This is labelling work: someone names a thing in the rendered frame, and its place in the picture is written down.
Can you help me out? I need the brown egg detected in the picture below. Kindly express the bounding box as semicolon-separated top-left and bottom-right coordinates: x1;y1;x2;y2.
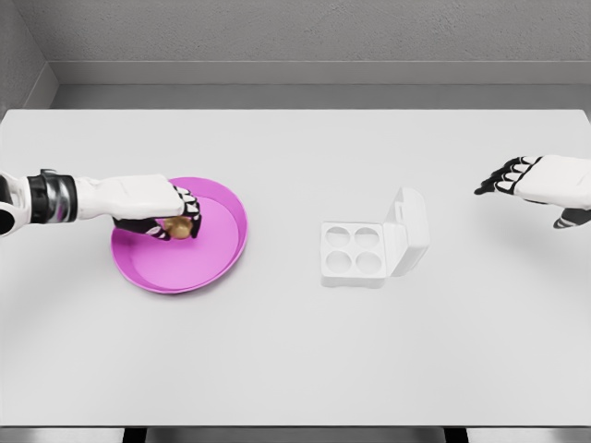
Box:
164;216;193;241

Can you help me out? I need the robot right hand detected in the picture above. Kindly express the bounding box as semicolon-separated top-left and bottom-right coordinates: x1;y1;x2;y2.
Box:
473;154;591;230

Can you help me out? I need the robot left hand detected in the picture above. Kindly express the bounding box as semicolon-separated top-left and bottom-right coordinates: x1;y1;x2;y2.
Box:
106;174;204;244

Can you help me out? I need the pink round plate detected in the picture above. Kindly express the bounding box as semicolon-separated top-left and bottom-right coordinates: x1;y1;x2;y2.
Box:
110;176;249;294

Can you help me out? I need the white egg box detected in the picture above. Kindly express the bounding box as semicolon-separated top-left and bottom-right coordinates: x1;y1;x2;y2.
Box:
319;186;432;291

